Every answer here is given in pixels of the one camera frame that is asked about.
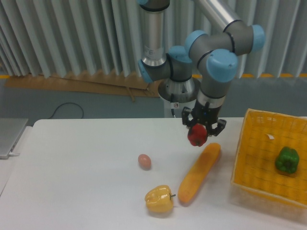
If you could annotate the yellow woven basket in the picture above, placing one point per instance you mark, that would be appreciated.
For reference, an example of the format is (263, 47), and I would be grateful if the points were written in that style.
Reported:
(254, 168)

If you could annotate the long orange bread loaf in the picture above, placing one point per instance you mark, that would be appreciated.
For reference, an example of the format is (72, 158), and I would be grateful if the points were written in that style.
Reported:
(192, 181)

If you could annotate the brown egg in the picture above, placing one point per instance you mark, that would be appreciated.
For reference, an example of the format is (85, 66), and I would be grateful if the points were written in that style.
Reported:
(144, 161)

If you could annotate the silver laptop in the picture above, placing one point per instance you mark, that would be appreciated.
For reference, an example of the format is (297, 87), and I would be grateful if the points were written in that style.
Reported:
(11, 130)

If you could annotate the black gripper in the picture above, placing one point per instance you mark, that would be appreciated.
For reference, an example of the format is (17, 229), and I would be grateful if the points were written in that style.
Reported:
(205, 115)

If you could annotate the green bell pepper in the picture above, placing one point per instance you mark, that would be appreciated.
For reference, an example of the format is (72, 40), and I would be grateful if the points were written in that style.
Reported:
(287, 160)

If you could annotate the red bell pepper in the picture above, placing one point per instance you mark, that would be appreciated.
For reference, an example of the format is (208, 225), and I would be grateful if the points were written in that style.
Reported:
(197, 135)

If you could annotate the yellow bell pepper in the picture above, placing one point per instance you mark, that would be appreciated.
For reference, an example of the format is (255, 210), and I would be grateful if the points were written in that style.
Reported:
(159, 199)

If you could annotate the brown cardboard sheet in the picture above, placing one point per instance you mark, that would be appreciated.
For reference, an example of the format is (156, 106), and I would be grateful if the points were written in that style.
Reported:
(111, 84)

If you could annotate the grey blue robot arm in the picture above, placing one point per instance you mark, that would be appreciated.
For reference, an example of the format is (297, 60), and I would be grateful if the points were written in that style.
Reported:
(208, 63)

